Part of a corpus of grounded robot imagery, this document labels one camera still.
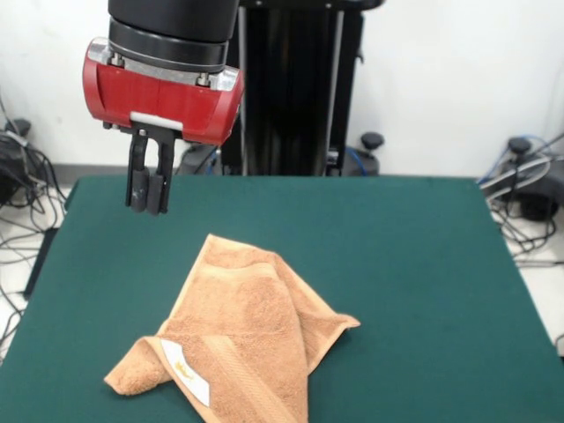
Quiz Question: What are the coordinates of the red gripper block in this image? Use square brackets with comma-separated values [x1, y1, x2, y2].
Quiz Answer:
[81, 37, 246, 216]

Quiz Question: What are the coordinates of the tan terry towel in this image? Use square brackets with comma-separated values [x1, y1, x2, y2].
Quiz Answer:
[103, 233, 361, 423]

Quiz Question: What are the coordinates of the dark green table cloth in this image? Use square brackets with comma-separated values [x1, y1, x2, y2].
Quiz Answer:
[0, 174, 564, 423]

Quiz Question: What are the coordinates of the black pedestal leg with knob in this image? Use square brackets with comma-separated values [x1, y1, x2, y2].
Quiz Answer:
[174, 140, 224, 176]
[326, 131, 385, 176]

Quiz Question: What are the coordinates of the black pedestal foot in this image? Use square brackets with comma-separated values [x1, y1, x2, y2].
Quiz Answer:
[479, 136, 564, 222]
[0, 117, 33, 204]

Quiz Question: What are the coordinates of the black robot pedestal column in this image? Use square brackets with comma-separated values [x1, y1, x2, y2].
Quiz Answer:
[219, 0, 367, 177]

